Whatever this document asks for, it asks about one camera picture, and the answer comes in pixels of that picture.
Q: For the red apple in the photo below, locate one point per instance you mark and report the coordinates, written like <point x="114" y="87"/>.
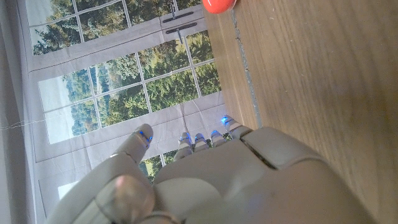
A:
<point x="217" y="5"/>

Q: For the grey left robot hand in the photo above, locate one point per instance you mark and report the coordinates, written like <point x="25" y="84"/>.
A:
<point x="236" y="186"/>

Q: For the printed window backdrop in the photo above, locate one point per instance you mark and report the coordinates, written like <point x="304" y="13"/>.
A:
<point x="124" y="102"/>

